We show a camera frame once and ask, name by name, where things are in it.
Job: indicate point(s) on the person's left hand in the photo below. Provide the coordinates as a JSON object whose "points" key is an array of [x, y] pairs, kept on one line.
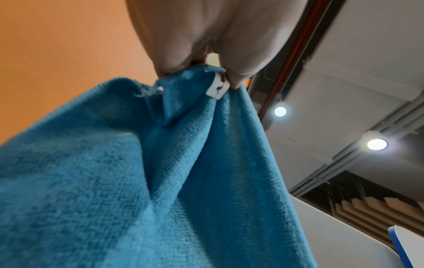
{"points": [[215, 23]]}

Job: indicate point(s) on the blue towel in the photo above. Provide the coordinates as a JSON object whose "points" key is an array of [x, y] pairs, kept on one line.
{"points": [[132, 183]]}

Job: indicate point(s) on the red-brown ceiling pipe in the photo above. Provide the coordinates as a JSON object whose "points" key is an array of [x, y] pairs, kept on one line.
{"points": [[294, 55]]}

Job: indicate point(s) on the round white ceiling light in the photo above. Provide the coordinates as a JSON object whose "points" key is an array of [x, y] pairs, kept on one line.
{"points": [[377, 144], [280, 111]]}

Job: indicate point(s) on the grey ceiling pipe bundle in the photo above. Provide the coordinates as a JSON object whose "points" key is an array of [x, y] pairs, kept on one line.
{"points": [[344, 159]]}

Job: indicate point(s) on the beige ceiling baffles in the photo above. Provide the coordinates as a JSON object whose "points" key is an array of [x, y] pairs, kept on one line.
{"points": [[364, 209]]}

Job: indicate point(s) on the white board with blue edge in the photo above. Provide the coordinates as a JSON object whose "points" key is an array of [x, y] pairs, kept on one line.
{"points": [[410, 246]]}

